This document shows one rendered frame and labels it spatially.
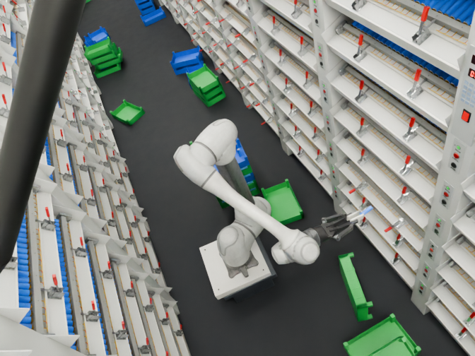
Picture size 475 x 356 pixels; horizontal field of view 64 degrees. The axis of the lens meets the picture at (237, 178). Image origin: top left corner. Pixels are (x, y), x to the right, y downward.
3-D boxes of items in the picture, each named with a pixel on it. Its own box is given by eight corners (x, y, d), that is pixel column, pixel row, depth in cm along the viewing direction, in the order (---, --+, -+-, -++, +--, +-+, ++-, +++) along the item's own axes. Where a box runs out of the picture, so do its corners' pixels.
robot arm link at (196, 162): (203, 183, 154) (223, 159, 160) (169, 155, 153) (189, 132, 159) (197, 191, 166) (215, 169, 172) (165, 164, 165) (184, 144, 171)
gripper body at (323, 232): (321, 238, 161) (340, 229, 162) (310, 224, 166) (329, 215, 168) (321, 248, 166) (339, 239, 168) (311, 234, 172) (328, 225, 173)
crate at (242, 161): (208, 182, 249) (203, 174, 243) (201, 162, 262) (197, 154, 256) (249, 164, 249) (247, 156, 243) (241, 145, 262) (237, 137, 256)
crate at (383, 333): (368, 386, 182) (368, 382, 176) (343, 347, 196) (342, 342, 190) (420, 354, 185) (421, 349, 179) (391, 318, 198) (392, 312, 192)
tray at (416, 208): (427, 234, 152) (420, 224, 142) (338, 147, 192) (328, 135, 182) (470, 201, 147) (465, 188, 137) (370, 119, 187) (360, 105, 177)
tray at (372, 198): (423, 256, 166) (418, 251, 159) (341, 171, 206) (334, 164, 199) (461, 227, 162) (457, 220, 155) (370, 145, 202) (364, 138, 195)
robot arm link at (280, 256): (306, 252, 170) (316, 254, 157) (275, 267, 167) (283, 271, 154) (295, 230, 171) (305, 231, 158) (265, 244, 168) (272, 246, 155)
